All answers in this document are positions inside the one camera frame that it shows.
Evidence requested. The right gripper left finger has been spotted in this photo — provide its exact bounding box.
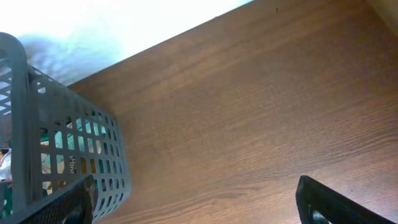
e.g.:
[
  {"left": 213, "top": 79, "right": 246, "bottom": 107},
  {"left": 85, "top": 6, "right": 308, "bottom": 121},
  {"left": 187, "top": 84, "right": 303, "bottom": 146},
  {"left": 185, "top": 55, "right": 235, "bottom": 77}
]
[{"left": 18, "top": 175, "right": 98, "bottom": 224}]

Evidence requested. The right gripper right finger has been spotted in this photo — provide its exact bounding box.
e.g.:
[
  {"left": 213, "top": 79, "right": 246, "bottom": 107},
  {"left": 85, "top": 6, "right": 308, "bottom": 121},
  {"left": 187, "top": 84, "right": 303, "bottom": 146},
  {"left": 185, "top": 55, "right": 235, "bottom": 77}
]
[{"left": 295, "top": 175, "right": 394, "bottom": 224}]

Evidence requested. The dark grey plastic basket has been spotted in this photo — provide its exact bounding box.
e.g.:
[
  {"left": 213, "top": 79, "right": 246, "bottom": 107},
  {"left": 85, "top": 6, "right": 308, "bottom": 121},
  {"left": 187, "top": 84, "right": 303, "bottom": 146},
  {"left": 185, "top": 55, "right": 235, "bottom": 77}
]
[{"left": 1, "top": 33, "right": 132, "bottom": 223}]

